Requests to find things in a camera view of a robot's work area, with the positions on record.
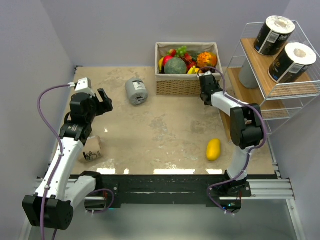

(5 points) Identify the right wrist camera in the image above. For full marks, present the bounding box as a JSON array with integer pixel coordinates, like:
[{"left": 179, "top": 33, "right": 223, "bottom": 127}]
[{"left": 198, "top": 71, "right": 213, "bottom": 78}]

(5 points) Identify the red apple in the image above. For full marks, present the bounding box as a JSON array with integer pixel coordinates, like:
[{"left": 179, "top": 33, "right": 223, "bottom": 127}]
[{"left": 162, "top": 55, "right": 173, "bottom": 68}]

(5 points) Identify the white wire wooden shelf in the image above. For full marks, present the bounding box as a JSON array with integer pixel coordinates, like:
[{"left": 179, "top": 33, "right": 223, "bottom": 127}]
[{"left": 225, "top": 22, "right": 320, "bottom": 135}]

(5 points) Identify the green melon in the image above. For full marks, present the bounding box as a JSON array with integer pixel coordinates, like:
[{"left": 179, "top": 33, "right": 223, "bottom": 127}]
[{"left": 164, "top": 57, "right": 187, "bottom": 75}]

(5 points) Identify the yellow mango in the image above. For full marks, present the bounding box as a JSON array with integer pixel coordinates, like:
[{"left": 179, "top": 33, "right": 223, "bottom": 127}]
[{"left": 206, "top": 138, "right": 221, "bottom": 161}]

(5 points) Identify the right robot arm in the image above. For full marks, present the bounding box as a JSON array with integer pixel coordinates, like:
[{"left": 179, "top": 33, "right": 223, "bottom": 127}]
[{"left": 198, "top": 72, "right": 267, "bottom": 197}]

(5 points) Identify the black paper towel roll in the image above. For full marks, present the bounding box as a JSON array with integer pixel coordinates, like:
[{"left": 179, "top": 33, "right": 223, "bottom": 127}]
[
  {"left": 254, "top": 15, "right": 296, "bottom": 56},
  {"left": 268, "top": 42, "right": 317, "bottom": 84}
]

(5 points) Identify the yellow banana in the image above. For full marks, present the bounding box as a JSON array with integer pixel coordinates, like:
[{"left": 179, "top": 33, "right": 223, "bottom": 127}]
[{"left": 187, "top": 66, "right": 203, "bottom": 75}]

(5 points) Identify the grey paper towel roll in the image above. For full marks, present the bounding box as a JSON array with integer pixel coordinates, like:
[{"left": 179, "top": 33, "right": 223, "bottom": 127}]
[
  {"left": 238, "top": 59, "right": 259, "bottom": 89},
  {"left": 125, "top": 77, "right": 149, "bottom": 106}
]

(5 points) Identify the woven wicker fruit basket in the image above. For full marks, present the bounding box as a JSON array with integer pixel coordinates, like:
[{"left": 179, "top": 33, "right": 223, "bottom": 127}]
[{"left": 155, "top": 42, "right": 223, "bottom": 96}]

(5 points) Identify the green grapes bunch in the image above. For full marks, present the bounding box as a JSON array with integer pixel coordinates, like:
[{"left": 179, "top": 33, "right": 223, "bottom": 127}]
[{"left": 175, "top": 45, "right": 187, "bottom": 57}]

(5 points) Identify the brown paper towel roll cartoon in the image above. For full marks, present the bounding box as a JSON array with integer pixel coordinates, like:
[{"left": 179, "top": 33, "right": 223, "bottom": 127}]
[{"left": 77, "top": 136, "right": 102, "bottom": 164}]

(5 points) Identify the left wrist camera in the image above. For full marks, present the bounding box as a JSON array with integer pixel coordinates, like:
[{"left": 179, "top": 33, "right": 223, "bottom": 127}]
[{"left": 75, "top": 77, "right": 95, "bottom": 96}]

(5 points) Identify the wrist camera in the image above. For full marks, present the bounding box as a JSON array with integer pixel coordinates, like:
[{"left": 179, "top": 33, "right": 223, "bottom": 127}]
[
  {"left": 198, "top": 71, "right": 213, "bottom": 78},
  {"left": 75, "top": 77, "right": 95, "bottom": 96}
]

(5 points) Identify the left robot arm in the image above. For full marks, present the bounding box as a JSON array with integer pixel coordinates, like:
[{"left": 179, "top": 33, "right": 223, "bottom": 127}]
[{"left": 22, "top": 88, "right": 113, "bottom": 230}]

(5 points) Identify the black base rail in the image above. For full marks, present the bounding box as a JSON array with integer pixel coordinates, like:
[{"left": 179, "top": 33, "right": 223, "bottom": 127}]
[{"left": 32, "top": 173, "right": 296, "bottom": 210}]

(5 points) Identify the orange pumpkin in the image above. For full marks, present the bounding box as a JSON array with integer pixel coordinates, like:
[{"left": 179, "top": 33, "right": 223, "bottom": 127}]
[{"left": 196, "top": 51, "right": 218, "bottom": 68}]

